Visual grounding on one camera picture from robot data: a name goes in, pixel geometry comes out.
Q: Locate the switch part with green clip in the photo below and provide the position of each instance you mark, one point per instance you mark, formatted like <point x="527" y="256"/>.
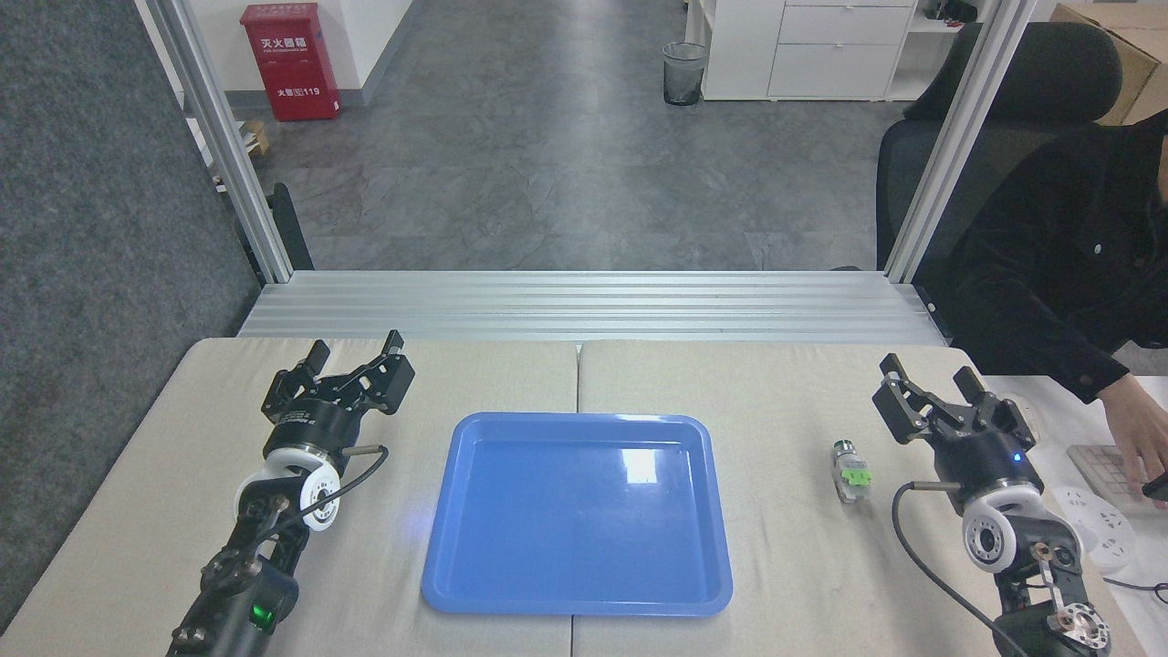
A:
<point x="851" y="473"/>

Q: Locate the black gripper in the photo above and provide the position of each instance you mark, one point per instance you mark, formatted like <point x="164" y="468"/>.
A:
<point x="319" y="426"/>
<point x="987" y="461"/>

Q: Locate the person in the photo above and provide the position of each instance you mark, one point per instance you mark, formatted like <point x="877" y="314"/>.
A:
<point x="1058" y="265"/>

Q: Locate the white side desk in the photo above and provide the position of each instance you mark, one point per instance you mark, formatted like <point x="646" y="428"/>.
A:
<point x="1145" y="620"/>

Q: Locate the white computer mouse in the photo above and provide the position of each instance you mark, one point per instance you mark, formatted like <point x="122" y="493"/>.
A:
<point x="1029" y="412"/>

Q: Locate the silver aluminium rail frame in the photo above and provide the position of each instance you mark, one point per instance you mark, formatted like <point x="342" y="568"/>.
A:
<point x="584" y="306"/>

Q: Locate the silver aluminium post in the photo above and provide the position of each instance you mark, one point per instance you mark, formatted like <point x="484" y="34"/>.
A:
<point x="224" y="137"/>
<point x="958" y="137"/>

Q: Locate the large cardboard box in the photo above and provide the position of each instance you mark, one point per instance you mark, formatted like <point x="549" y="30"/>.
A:
<point x="1136" y="55"/>

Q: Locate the blue plastic tray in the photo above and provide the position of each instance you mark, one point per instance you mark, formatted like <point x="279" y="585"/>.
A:
<point x="575" y="520"/>

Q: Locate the black mesh waste bin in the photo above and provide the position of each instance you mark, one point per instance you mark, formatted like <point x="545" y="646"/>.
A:
<point x="683" y="75"/>

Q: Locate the grey felt partition panel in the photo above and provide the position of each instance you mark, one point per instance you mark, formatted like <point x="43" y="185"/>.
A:
<point x="100" y="274"/>

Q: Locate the beige table pad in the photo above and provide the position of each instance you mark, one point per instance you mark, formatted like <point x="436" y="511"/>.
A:
<point x="137" y="511"/>
<point x="803" y="566"/>

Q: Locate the red fire extinguisher box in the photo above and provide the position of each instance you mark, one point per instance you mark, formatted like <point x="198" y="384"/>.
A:
<point x="290" y="64"/>

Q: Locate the white power strip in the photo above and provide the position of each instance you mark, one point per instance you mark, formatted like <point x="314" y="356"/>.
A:
<point x="1100" y="529"/>

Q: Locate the white drawer cabinet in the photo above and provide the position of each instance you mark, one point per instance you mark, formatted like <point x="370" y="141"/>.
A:
<point x="821" y="50"/>

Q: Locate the small cardboard box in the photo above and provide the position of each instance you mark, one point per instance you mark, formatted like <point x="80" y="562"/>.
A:
<point x="256" y="137"/>

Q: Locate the black office chair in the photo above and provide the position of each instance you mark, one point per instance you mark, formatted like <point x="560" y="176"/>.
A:
<point x="1031" y="82"/>

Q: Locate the person's hand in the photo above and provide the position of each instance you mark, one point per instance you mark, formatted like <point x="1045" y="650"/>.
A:
<point x="1136" y="429"/>

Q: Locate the black frame foot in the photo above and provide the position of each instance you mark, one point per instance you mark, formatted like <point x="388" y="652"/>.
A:
<point x="290" y="228"/>

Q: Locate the white keyboard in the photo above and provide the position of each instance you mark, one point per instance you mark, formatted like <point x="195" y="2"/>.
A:
<point x="1100" y="470"/>

